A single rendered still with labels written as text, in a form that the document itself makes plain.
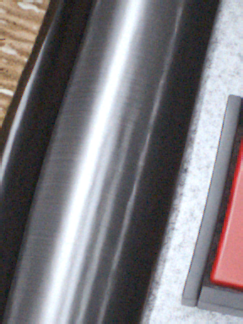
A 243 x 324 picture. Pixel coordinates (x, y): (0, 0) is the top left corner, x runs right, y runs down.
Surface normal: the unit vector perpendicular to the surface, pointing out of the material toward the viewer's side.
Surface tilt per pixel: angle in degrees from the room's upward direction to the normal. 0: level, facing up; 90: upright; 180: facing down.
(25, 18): 0
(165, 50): 40
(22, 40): 0
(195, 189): 0
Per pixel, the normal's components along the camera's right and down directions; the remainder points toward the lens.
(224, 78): -0.02, -0.25
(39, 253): -0.53, -0.34
